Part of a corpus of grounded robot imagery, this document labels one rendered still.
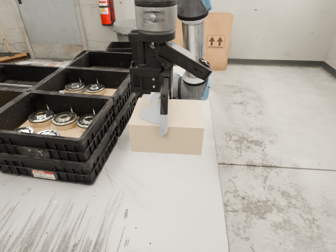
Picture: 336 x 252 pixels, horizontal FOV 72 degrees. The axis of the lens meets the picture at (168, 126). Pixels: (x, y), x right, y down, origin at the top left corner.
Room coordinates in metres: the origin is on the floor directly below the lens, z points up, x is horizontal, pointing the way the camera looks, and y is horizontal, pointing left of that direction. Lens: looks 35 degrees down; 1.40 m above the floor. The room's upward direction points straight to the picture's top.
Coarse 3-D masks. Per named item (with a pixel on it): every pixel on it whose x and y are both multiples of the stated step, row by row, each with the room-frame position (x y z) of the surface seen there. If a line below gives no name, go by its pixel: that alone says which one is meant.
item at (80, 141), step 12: (24, 96) 0.90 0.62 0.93; (72, 96) 0.90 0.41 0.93; (84, 96) 0.89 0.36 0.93; (96, 96) 0.89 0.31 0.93; (108, 108) 0.82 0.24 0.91; (96, 120) 0.71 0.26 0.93; (0, 132) 0.63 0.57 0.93; (12, 132) 0.63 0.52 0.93; (24, 132) 0.63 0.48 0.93; (84, 132) 0.63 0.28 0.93; (72, 144) 0.59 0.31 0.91
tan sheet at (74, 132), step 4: (24, 124) 0.82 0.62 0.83; (28, 124) 0.82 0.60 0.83; (32, 128) 0.80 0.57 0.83; (36, 128) 0.80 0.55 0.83; (40, 128) 0.80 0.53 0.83; (44, 128) 0.80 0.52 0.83; (48, 128) 0.80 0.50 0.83; (52, 128) 0.80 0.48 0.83; (72, 128) 0.80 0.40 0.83; (76, 128) 0.80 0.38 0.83; (36, 132) 0.77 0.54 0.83; (60, 132) 0.77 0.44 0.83; (64, 132) 0.77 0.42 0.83; (68, 132) 0.77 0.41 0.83; (72, 132) 0.77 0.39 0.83; (76, 132) 0.77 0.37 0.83; (80, 132) 0.77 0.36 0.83; (68, 136) 0.74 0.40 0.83; (72, 136) 0.74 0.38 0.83; (76, 136) 0.74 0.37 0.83
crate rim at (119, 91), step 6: (126, 72) 1.17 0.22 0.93; (48, 78) 1.08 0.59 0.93; (126, 78) 1.08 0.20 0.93; (42, 84) 1.02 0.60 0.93; (120, 84) 1.01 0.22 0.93; (126, 84) 1.05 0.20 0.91; (36, 90) 0.95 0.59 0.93; (42, 90) 0.95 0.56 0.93; (120, 90) 0.97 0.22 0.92; (102, 96) 0.89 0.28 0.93; (108, 96) 0.89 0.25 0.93; (114, 96) 0.90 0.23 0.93
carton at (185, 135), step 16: (176, 112) 0.45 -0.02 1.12; (192, 112) 0.45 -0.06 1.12; (128, 128) 0.41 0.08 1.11; (144, 128) 0.40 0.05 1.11; (176, 128) 0.40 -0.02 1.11; (192, 128) 0.39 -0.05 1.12; (144, 144) 0.40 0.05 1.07; (160, 144) 0.40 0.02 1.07; (176, 144) 0.40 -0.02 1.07; (192, 144) 0.39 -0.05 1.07
